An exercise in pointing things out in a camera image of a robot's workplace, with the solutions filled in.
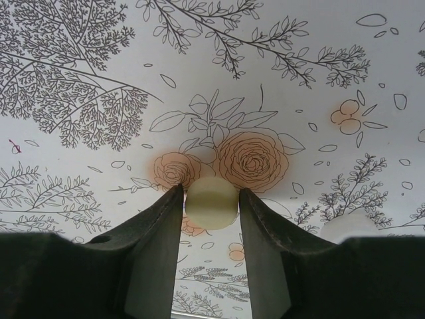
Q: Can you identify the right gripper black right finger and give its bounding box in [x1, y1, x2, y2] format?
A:
[238, 187, 425, 319]

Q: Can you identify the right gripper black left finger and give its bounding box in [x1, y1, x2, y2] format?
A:
[0, 183, 185, 319]

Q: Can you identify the cream bottle cap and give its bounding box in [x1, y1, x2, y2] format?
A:
[185, 177, 239, 231]

